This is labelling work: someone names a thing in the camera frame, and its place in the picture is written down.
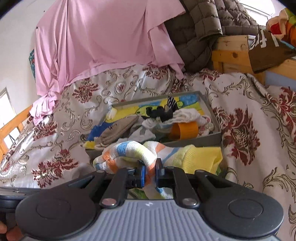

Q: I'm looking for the orange tape roll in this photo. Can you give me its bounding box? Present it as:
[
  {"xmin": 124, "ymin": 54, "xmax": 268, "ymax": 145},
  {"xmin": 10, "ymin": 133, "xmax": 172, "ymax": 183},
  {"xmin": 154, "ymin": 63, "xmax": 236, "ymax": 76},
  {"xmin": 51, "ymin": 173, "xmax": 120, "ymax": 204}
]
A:
[{"xmin": 170, "ymin": 121, "xmax": 199, "ymax": 141}]

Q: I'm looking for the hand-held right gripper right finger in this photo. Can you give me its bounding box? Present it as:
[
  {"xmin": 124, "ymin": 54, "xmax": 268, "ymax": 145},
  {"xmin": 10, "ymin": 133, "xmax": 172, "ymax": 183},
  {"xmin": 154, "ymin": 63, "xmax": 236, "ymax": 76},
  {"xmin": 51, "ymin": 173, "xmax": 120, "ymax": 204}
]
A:
[{"xmin": 155, "ymin": 159, "xmax": 234, "ymax": 208}]

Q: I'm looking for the colourful clothes pile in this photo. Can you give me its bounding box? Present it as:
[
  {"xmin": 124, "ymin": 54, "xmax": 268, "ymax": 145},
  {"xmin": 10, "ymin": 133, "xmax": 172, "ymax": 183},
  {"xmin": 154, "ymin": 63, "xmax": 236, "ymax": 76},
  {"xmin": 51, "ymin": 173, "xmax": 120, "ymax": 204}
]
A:
[{"xmin": 266, "ymin": 8, "xmax": 296, "ymax": 49}]

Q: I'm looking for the floral satin bedspread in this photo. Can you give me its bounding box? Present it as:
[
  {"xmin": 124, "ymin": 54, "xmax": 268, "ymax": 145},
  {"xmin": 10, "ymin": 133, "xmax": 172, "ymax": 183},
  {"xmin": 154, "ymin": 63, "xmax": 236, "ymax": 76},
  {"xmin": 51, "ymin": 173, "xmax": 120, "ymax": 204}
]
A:
[{"xmin": 0, "ymin": 64, "xmax": 296, "ymax": 241}]

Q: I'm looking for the person's left hand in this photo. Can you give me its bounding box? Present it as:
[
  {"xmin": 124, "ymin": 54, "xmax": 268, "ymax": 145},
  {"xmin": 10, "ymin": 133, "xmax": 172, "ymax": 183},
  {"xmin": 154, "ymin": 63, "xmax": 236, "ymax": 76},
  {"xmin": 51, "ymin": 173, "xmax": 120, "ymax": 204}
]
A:
[{"xmin": 0, "ymin": 221, "xmax": 23, "ymax": 241}]

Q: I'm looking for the wooden bed rail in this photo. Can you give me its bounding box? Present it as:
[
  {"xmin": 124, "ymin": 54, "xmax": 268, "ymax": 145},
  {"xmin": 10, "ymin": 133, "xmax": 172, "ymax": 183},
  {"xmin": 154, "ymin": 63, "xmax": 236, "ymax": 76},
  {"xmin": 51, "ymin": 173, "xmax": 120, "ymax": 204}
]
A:
[{"xmin": 0, "ymin": 104, "xmax": 34, "ymax": 158}]

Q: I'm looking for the white towel with blue print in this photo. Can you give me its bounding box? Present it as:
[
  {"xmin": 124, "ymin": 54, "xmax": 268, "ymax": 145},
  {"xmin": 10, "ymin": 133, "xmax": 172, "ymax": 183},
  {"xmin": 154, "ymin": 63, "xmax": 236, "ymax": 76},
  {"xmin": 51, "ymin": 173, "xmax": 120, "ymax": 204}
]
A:
[{"xmin": 173, "ymin": 109, "xmax": 214, "ymax": 135}]

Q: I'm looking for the brown cloth with white print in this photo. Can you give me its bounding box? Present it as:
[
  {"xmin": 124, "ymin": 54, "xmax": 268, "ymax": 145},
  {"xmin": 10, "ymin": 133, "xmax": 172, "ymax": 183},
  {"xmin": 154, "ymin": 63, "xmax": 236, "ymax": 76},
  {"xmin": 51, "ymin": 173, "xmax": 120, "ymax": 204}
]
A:
[{"xmin": 248, "ymin": 29, "xmax": 296, "ymax": 73}]

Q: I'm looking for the yellow knit cloth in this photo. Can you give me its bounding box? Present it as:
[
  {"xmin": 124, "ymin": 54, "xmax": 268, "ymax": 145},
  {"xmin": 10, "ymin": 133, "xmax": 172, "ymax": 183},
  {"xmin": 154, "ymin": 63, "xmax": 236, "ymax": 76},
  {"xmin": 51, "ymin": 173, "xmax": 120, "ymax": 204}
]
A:
[{"xmin": 162, "ymin": 144, "xmax": 223, "ymax": 175}]

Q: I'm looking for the black and white striped sock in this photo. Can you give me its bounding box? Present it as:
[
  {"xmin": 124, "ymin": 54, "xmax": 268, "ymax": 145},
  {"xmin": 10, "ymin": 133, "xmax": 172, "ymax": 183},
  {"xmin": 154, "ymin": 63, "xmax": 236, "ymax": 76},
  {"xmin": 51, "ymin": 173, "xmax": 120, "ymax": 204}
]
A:
[{"xmin": 168, "ymin": 95, "xmax": 178, "ymax": 110}]

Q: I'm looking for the window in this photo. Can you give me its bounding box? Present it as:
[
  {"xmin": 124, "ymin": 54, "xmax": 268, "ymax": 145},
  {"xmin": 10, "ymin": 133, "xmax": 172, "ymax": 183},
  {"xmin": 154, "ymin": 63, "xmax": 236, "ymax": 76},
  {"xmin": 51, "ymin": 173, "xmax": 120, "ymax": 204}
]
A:
[{"xmin": 0, "ymin": 87, "xmax": 14, "ymax": 144}]

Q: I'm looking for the brown quilted jacket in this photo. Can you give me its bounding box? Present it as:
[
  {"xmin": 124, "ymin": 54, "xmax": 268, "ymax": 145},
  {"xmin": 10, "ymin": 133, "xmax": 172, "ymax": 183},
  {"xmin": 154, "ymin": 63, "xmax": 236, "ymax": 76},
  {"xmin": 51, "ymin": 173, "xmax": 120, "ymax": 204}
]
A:
[{"xmin": 164, "ymin": 0, "xmax": 266, "ymax": 72}]

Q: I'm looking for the striped colourful towel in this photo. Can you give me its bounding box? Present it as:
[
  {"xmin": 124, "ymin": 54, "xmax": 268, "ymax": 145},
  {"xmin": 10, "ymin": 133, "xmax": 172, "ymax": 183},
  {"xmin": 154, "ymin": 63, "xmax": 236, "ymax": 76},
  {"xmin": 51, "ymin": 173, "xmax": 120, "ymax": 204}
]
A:
[{"xmin": 93, "ymin": 140, "xmax": 183, "ymax": 200}]

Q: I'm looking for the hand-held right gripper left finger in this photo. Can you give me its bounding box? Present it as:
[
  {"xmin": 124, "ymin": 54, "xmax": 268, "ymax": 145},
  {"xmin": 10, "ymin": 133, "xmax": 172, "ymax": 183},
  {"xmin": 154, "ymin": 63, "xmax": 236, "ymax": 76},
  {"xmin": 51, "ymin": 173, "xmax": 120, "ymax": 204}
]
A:
[{"xmin": 67, "ymin": 165, "xmax": 146, "ymax": 208}]

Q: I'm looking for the beige drawstring bag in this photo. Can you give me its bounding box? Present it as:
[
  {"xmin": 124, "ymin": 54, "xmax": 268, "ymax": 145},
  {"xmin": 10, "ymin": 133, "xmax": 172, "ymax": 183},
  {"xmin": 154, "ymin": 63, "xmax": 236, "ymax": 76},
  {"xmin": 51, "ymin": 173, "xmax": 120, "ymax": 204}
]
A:
[{"xmin": 94, "ymin": 115, "xmax": 140, "ymax": 149}]

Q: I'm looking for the pink hanging sheet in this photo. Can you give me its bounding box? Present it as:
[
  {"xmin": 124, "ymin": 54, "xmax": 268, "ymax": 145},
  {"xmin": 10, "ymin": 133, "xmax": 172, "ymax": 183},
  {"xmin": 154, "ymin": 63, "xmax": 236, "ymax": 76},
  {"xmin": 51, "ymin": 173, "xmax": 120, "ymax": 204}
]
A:
[{"xmin": 31, "ymin": 0, "xmax": 186, "ymax": 126}]

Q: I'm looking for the colourful wall poster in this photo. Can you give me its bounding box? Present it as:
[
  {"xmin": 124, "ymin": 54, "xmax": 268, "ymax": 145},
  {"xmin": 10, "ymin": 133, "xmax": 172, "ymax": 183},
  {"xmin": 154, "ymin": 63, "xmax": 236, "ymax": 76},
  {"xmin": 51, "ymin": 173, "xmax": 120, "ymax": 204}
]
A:
[{"xmin": 28, "ymin": 49, "xmax": 36, "ymax": 80}]

